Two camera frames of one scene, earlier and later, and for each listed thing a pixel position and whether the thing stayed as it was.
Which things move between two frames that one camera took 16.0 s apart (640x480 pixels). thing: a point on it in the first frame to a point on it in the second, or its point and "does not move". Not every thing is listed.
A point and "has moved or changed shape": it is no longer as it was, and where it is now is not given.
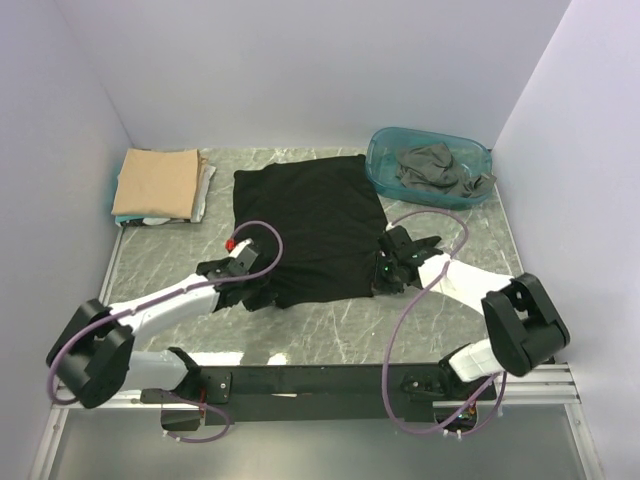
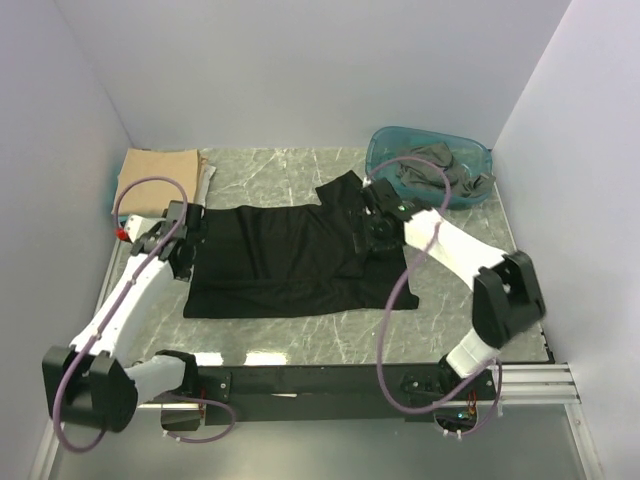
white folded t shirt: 206,175 does not move
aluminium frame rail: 550,386 does not move
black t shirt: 330,220 has moved or changed shape
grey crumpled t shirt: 431,166 does not move
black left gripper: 265,299 to 199,237
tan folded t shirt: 164,182 does not move
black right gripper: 379,283 to 372,244
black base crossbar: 264,394 does not move
